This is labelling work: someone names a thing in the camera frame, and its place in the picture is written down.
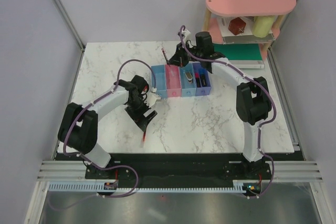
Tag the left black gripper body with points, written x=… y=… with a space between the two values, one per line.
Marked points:
x=136 y=110

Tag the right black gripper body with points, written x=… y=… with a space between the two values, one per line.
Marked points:
x=184 y=56

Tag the red gel pen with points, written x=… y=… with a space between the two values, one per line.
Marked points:
x=165 y=56

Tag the grey white eraser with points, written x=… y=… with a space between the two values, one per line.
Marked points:
x=188 y=76

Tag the pink drawer bin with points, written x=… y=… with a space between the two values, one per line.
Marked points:
x=173 y=81

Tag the pink cap black highlighter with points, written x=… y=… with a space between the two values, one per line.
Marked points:
x=197 y=80

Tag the light blue drawer bin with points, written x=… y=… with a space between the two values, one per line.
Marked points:
x=159 y=73

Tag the blue cap black highlighter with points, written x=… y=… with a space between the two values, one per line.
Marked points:
x=203 y=77

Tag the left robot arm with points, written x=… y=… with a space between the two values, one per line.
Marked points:
x=79 y=126

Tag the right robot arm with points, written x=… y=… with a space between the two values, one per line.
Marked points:
x=253 y=101

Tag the white book on shelf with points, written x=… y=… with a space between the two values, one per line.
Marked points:
x=247 y=36

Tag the green grey book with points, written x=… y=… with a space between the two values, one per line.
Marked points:
x=243 y=56

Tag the dark red cube box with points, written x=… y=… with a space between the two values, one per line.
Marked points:
x=237 y=26

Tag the pink wooden shelf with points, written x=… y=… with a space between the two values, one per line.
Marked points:
x=237 y=8

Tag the pale yellow cylinder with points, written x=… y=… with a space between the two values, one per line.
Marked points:
x=262 y=25

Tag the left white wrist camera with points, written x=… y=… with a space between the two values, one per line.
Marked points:
x=151 y=99

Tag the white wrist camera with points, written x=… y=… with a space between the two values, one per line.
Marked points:
x=151 y=99
x=185 y=33

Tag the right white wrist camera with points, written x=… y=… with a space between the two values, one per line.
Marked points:
x=185 y=33

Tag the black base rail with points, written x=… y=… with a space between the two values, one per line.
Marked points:
x=181 y=170

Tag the white cable duct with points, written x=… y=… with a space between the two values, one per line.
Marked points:
x=105 y=187

